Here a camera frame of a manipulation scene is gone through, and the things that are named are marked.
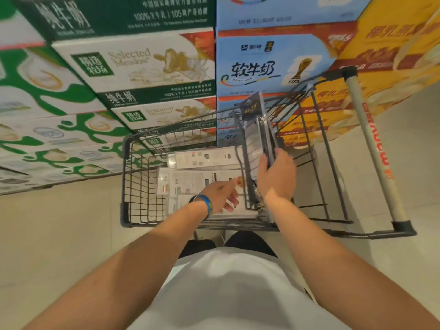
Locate person's left hand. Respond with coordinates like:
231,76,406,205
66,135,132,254
199,176,243,214

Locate person's right hand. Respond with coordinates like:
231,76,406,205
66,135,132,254
257,147,297,203

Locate pile of white knife packets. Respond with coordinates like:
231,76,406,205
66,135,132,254
156,147,259,220

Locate black cleaver packets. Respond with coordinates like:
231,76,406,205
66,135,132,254
239,92,286,220

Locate grey wire shopping cart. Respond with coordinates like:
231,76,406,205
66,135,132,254
119,66,417,239

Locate person's right forearm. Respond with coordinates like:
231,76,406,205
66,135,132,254
263,195,440,330

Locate person's left forearm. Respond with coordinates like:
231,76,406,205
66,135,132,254
22,202,210,330

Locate blue wristband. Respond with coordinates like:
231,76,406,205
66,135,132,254
188,194,214,221

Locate black shorts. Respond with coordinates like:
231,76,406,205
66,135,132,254
178,231,277,259

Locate white shirt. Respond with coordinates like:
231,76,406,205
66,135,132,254
129,246,351,330

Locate stack of light blue cartons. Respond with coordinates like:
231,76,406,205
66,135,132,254
214,0,374,148

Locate stack of yellow cartons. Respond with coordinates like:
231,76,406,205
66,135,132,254
275,0,440,148

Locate stack of green swirl cartons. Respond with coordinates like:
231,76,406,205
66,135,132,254
0,0,162,196

